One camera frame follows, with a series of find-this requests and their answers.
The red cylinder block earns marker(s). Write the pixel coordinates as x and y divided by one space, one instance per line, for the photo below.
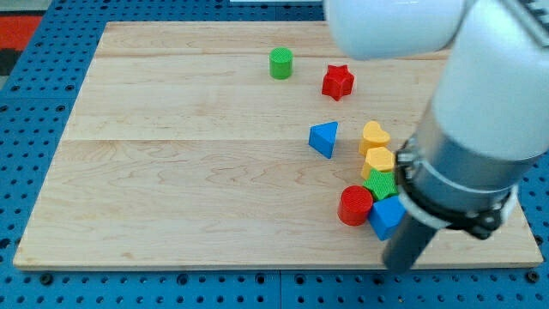
355 205

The blue cube block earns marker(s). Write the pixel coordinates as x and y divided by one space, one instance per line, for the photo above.
386 216

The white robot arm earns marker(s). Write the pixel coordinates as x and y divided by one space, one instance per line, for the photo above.
486 123

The blue triangle block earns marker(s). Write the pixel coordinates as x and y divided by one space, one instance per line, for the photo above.
322 138

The yellow heart block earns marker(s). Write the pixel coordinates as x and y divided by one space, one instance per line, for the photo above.
373 136

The red star block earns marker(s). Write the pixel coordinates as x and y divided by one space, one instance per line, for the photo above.
337 82

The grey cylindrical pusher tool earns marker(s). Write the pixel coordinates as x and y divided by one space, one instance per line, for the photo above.
407 243

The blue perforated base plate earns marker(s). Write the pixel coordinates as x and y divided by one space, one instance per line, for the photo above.
35 104

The green star block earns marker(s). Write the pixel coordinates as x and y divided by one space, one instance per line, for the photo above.
381 185

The wooden board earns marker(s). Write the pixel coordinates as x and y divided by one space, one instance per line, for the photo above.
181 152

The yellow hexagon block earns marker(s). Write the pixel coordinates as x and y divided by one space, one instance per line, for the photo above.
380 159

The green cylinder block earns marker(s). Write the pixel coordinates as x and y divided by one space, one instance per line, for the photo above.
280 63

